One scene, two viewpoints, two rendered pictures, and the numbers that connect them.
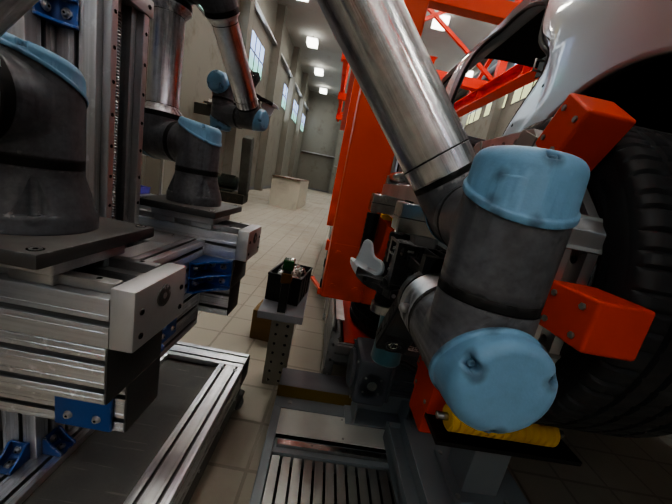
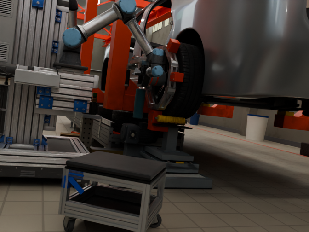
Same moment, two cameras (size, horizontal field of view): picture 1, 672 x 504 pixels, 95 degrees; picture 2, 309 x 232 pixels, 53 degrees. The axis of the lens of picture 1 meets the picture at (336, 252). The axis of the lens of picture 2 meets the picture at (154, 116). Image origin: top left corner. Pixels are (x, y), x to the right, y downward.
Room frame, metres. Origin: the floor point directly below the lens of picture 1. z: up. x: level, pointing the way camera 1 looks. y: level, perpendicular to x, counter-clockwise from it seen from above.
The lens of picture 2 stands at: (-1.84, 0.57, 0.64)
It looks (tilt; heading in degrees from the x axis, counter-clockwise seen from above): 3 degrees down; 341
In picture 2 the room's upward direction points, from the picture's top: 7 degrees clockwise
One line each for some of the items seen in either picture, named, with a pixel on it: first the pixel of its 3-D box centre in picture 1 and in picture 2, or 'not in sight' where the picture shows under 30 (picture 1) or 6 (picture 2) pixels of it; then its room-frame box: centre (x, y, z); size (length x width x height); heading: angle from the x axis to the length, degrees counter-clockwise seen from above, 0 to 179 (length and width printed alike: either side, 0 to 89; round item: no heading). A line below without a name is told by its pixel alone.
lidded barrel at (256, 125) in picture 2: not in sight; (256, 127); (4.83, -4.54, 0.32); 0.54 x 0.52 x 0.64; 91
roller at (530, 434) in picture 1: (499, 424); (171, 119); (0.60, -0.43, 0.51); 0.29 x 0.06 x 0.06; 94
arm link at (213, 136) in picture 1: (197, 144); not in sight; (0.93, 0.46, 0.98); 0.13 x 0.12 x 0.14; 77
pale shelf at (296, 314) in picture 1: (287, 296); (88, 114); (1.27, 0.17, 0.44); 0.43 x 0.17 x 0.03; 4
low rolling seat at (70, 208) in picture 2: not in sight; (115, 195); (-0.39, 0.21, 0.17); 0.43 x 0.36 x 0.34; 58
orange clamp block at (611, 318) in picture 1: (587, 317); (176, 77); (0.40, -0.35, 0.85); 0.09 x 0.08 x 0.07; 4
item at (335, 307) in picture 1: (334, 266); (89, 120); (2.47, -0.01, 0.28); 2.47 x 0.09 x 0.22; 4
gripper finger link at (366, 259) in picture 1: (365, 257); (136, 71); (0.48, -0.05, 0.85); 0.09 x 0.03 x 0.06; 40
